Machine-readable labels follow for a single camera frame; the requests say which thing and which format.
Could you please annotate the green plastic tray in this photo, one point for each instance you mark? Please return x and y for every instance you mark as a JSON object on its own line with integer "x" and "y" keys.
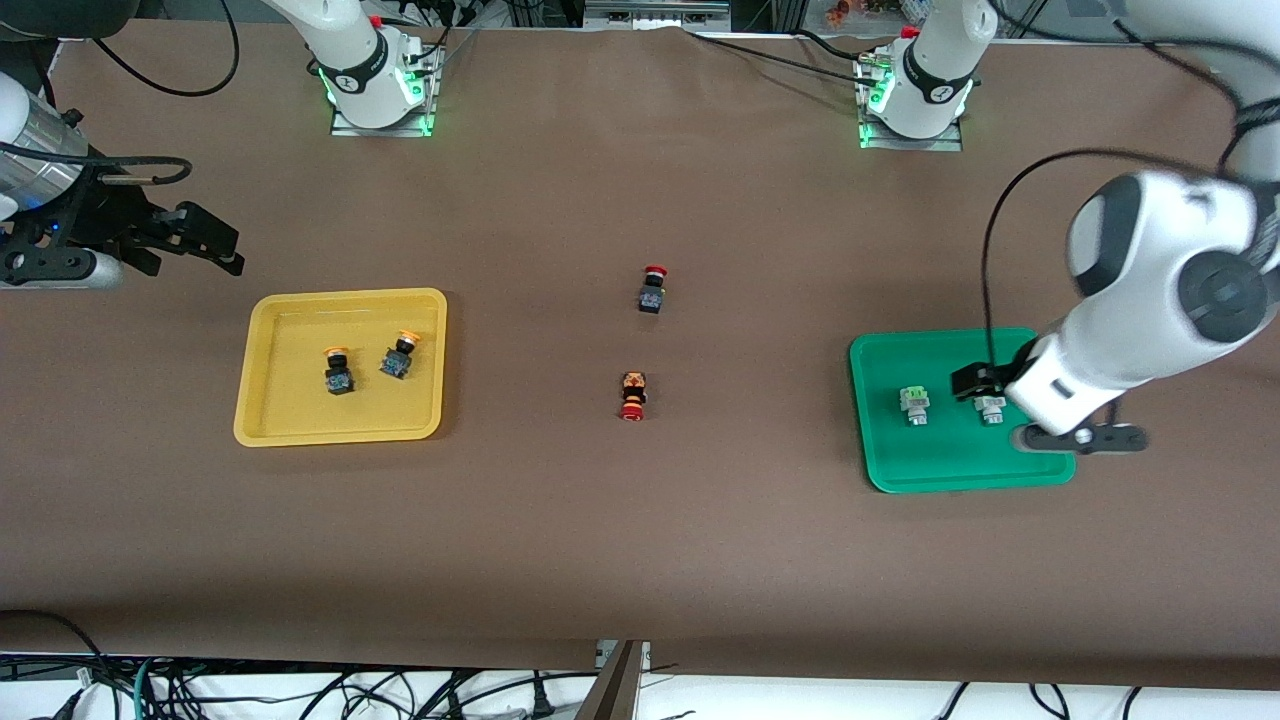
{"x": 940, "y": 460}

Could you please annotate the aluminium table frame profile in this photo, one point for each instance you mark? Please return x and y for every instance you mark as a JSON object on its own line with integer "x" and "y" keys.
{"x": 620, "y": 690}

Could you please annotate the brown table mat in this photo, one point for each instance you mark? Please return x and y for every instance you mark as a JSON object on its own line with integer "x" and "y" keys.
{"x": 640, "y": 550}

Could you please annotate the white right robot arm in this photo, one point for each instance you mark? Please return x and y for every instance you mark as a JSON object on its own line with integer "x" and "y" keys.
{"x": 360, "y": 60}

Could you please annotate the red button black body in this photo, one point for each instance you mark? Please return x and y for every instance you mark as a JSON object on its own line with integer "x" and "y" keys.
{"x": 652, "y": 297}

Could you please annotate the yellow push button switch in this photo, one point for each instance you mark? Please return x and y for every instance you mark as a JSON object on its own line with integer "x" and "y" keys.
{"x": 398, "y": 360}
{"x": 339, "y": 378}

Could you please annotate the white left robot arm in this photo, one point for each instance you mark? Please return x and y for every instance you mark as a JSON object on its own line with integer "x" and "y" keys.
{"x": 1150, "y": 250}

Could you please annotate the yellow plastic tray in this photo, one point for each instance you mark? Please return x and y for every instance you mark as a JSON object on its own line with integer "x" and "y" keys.
{"x": 300, "y": 412}

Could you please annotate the green white button switch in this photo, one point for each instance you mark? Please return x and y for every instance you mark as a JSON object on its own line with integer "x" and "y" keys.
{"x": 990, "y": 410}
{"x": 913, "y": 405}

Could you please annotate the aluminium rack frame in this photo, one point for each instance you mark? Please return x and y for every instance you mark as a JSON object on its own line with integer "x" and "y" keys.
{"x": 650, "y": 12}

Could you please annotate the red button orange block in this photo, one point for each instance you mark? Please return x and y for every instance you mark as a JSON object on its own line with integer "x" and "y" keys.
{"x": 632, "y": 405}

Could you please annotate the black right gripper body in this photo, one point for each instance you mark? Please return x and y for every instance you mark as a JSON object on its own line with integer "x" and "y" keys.
{"x": 108, "y": 218}

